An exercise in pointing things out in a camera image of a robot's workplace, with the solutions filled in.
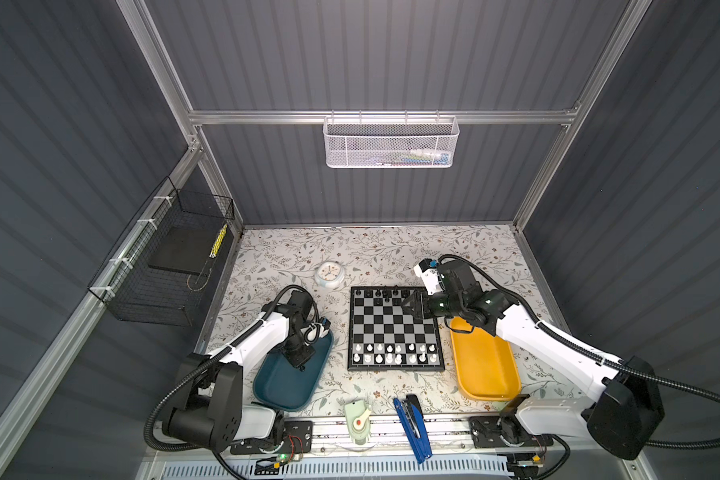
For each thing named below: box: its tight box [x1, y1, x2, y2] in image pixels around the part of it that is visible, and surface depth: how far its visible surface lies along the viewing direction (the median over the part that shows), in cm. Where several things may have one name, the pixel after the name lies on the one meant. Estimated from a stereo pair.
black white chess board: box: [347, 286, 446, 372], surface depth 91 cm
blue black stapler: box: [393, 394, 433, 464], surface depth 74 cm
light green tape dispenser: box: [344, 399, 372, 445], surface depth 71 cm
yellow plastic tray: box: [449, 316, 521, 401], surface depth 86 cm
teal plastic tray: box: [253, 330, 333, 411], surface depth 83 cm
